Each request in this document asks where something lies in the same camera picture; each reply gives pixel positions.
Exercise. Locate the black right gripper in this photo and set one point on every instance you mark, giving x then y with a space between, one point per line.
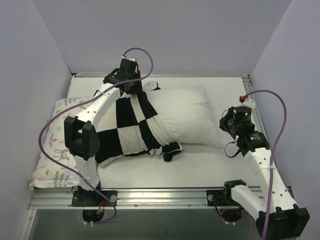
225 123

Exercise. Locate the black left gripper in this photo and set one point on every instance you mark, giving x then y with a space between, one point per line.
130 88

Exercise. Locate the white pillow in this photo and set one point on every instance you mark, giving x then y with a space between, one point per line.
186 115

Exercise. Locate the black white checkered pillowcase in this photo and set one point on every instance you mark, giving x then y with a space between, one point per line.
132 127

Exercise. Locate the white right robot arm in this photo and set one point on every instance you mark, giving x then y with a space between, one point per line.
277 215

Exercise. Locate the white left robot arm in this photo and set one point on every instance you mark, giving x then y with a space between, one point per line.
80 132

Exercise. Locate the animal print pillow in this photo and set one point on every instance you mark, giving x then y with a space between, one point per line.
48 174

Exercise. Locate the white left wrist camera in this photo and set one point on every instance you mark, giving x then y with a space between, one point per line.
133 59

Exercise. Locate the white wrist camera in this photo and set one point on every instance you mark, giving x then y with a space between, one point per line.
245 101
133 59

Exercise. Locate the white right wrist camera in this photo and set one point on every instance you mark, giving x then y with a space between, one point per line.
245 101

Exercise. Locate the aluminium right frame rail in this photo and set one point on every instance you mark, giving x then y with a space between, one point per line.
259 121

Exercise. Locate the aluminium frame rail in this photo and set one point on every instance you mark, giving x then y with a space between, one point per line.
153 75
159 198
259 121

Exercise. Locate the aluminium back frame rail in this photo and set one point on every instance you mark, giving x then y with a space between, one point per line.
153 75

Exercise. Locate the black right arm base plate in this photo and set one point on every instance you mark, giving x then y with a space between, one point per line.
216 197

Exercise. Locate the aluminium front frame rail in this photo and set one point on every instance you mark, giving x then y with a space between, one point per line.
159 198

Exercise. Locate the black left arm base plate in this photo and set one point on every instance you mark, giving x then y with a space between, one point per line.
90 198

